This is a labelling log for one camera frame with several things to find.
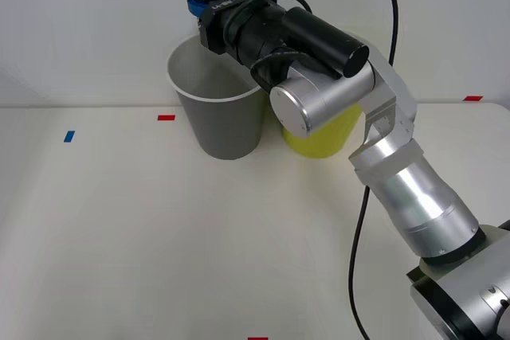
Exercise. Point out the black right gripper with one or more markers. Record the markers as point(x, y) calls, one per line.
point(213, 27)

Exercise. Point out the silver and black right arm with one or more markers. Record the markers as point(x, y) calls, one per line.
point(398, 180)

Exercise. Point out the grey plastic waste bin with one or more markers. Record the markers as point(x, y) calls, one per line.
point(223, 129)

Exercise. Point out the yellow-green plastic waste bin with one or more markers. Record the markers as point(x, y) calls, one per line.
point(318, 145)

